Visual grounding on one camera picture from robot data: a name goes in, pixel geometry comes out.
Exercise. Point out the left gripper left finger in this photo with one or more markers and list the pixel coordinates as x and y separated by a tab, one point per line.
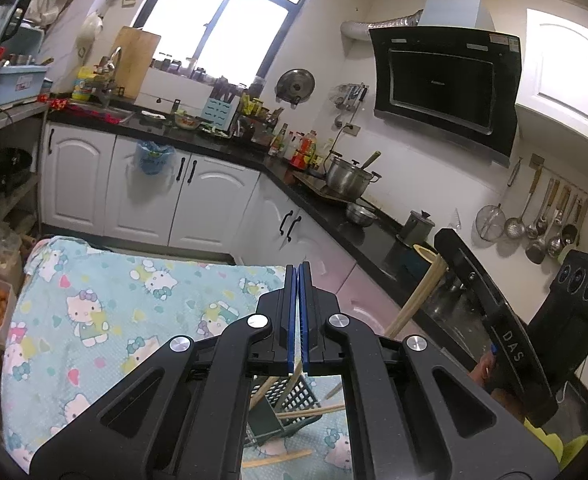
182	413

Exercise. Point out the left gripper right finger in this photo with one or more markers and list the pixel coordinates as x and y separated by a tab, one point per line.
412	412

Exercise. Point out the kitchen window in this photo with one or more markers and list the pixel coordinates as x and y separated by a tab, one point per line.
234	39

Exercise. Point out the person's right hand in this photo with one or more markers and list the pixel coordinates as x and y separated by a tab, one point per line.
482	371

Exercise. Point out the green plastic utensil basket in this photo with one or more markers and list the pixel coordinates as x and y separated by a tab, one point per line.
262	421

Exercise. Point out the metal mesh strainer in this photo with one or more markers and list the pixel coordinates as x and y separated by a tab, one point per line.
489	221

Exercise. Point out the Hello Kitty blue tablecloth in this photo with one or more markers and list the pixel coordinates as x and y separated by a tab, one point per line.
86	317

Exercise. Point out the stainless steel stock pot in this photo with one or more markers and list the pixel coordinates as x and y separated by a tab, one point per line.
350	179

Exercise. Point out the white lower cabinets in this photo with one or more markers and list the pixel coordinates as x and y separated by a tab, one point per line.
211	200

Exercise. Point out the black range hood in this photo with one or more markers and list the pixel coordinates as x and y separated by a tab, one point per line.
461	81

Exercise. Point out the light blue knife block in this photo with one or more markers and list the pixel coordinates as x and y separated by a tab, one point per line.
220	113

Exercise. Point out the hanging pot lid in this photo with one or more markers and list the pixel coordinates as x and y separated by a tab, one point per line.
295	86

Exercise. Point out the wooden cutting board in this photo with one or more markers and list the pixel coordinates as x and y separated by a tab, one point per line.
137	50

